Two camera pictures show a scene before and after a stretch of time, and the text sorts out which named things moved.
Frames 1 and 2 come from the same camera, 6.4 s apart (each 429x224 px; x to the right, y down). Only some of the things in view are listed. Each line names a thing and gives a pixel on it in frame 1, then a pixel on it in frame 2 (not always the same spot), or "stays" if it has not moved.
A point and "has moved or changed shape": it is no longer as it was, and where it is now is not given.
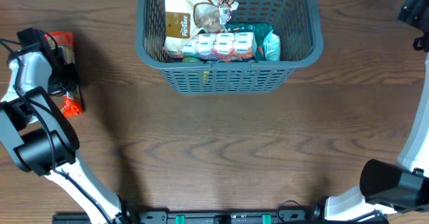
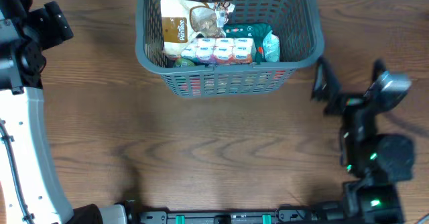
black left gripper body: x=62 y=82 -> x=53 y=21
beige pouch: x=186 y=15 has moved or changed shape
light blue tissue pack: x=272 y=46 stays
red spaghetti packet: x=72 y=104 -> x=230 y=83
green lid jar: x=192 y=60 -> x=181 y=62
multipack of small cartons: x=228 y=46 has moved or changed shape
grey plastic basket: x=294 y=10 stays
